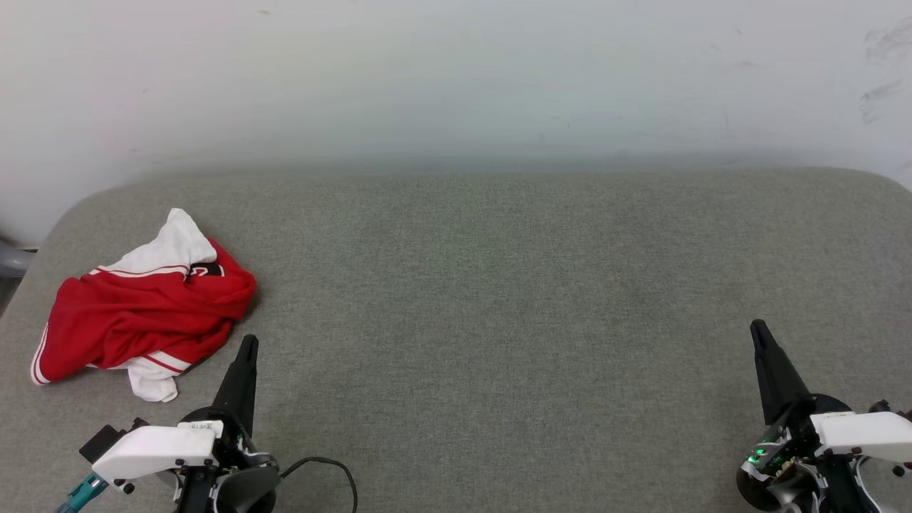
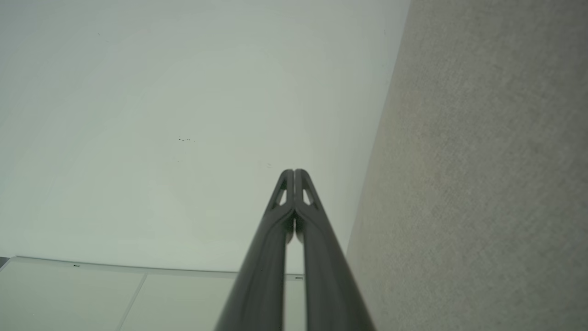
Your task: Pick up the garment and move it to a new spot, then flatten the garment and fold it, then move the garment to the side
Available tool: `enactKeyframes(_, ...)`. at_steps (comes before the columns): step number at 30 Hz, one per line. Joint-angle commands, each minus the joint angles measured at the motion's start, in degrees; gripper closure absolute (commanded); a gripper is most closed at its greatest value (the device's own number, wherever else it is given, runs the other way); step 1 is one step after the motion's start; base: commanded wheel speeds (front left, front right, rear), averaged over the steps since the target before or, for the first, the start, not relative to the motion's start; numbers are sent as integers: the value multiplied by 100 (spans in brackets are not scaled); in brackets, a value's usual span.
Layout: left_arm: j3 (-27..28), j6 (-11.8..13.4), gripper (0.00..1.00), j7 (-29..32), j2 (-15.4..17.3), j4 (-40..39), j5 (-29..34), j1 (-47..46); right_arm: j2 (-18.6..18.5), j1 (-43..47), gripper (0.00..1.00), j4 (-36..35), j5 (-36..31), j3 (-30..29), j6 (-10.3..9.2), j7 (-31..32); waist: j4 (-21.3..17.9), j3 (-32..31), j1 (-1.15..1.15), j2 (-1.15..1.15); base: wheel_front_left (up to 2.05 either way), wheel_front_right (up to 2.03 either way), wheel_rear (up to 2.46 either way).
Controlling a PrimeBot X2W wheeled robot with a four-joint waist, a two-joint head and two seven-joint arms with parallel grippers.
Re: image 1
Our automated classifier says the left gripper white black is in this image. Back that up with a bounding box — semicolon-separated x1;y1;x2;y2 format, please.
91;334;282;513

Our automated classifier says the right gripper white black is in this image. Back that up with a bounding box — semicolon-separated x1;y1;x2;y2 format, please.
736;319;912;513

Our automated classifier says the red and white basketball jersey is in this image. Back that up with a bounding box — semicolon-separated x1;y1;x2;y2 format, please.
30;208;258;403

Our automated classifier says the grey fabric sofa cushion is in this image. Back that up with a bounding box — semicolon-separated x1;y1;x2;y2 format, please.
0;167;912;513

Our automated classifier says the thin black cable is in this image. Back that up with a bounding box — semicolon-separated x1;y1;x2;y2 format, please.
279;457;358;513

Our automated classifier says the teal camera cable connector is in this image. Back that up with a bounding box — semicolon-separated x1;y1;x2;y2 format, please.
57;472;108;513

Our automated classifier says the grey metal frame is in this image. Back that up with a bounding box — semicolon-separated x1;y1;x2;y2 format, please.
0;239;36;279

